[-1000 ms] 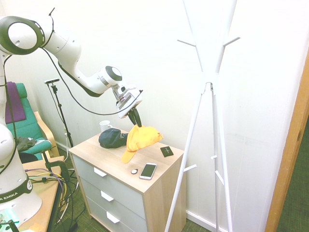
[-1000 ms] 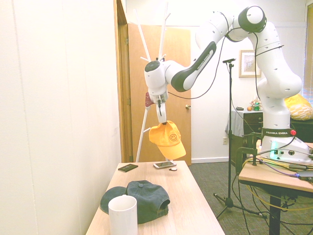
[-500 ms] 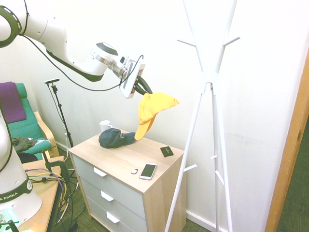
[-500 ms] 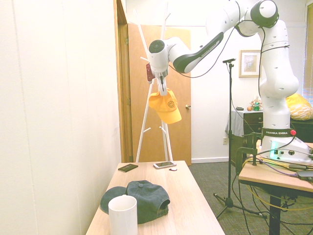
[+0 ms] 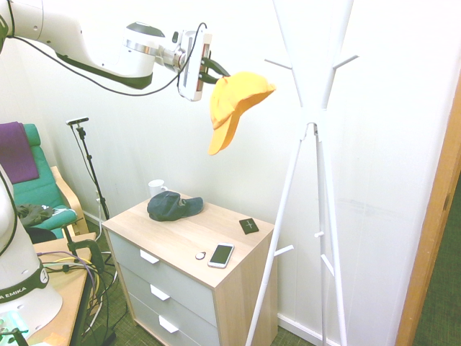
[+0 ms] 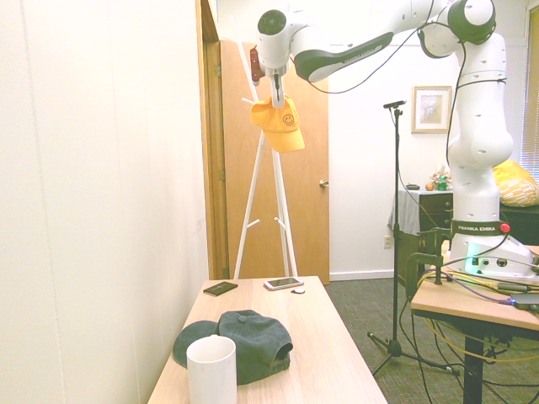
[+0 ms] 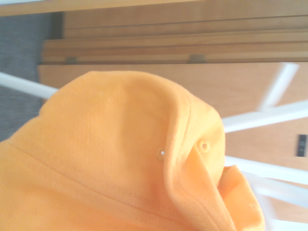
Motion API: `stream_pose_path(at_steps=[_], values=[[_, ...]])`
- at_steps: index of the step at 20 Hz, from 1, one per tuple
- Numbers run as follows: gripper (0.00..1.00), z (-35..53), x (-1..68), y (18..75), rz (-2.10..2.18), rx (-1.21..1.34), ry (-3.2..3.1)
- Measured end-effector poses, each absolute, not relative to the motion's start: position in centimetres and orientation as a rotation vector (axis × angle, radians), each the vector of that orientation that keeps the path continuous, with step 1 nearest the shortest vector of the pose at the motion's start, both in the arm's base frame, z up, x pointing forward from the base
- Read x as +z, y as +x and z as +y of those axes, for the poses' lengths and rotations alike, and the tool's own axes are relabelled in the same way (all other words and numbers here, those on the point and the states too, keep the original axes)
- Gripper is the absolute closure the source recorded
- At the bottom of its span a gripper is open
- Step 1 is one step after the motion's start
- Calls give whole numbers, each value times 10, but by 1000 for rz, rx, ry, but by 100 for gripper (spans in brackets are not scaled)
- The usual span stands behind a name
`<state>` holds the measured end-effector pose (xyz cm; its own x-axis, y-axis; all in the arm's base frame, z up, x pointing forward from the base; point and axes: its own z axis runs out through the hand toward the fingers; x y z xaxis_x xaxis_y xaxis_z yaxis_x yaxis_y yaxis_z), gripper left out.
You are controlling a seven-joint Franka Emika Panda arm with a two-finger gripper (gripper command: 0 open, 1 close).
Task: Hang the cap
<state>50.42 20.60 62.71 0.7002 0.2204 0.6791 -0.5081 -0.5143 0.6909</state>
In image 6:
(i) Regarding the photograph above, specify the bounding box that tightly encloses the dark wooden cabinet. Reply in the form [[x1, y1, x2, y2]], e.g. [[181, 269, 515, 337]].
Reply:
[[398, 189, 539, 295]]

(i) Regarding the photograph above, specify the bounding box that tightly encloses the black tripod stand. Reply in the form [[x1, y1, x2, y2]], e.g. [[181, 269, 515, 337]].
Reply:
[[366, 107, 460, 378]]

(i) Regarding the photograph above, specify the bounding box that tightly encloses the wooden door frame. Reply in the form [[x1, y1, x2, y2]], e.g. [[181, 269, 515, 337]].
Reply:
[[195, 0, 231, 281]]

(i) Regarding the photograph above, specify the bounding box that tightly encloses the yellow cable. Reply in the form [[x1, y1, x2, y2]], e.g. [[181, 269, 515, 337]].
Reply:
[[416, 268, 539, 367]]

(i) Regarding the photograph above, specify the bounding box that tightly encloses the grey adapter box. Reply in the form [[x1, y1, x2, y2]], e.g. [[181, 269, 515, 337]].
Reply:
[[511, 294, 539, 311]]

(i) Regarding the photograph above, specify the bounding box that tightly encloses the dried flower decoration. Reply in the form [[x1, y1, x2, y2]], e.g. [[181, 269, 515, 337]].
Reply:
[[429, 163, 451, 183]]

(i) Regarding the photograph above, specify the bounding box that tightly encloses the black wallet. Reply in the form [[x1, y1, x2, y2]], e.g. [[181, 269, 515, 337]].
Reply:
[[203, 281, 239, 297]]

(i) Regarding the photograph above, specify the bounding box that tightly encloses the grey cloth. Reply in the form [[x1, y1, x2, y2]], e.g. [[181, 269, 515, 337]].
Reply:
[[387, 188, 422, 235]]

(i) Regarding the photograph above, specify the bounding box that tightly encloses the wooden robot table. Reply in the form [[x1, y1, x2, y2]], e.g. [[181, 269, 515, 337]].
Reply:
[[410, 243, 539, 404]]

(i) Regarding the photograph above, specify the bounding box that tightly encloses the dark blue cap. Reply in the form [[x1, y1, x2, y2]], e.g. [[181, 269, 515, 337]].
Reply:
[[173, 310, 294, 386]]

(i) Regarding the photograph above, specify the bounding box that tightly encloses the framed wall picture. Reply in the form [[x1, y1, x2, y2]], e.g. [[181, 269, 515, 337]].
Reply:
[[411, 85, 453, 135]]

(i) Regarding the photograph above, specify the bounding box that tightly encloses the white mug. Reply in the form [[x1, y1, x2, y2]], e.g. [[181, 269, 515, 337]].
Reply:
[[186, 335, 237, 404]]

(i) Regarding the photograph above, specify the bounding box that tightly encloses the wooden door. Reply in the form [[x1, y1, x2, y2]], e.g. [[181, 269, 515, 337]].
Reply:
[[218, 37, 330, 281]]

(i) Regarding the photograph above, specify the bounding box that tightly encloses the black metal clamp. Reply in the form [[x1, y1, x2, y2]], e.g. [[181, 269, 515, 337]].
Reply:
[[405, 226, 447, 302]]

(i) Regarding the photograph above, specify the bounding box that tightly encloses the purple cable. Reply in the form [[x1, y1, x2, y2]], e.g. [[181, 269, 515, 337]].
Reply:
[[441, 273, 519, 305]]

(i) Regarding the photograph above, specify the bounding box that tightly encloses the orange smiley cap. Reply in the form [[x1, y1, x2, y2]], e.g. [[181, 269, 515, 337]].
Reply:
[[250, 94, 306, 153]]

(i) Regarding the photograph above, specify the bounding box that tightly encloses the black floor cable bundle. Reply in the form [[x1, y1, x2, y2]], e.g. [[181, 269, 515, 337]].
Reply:
[[399, 294, 539, 404]]

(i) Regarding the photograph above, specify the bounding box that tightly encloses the white coat rack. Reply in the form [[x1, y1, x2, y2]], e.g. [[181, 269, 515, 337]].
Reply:
[[229, 2, 301, 279]]

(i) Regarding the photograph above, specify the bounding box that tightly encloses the white smartphone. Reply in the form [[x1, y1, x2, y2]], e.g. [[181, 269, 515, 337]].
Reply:
[[264, 276, 304, 291]]

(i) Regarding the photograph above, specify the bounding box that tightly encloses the yellow bag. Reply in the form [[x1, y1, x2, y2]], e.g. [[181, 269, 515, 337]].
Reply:
[[491, 159, 539, 208]]

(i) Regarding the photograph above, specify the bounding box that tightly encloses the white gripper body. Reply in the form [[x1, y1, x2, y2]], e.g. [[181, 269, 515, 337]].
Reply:
[[263, 65, 291, 109]]

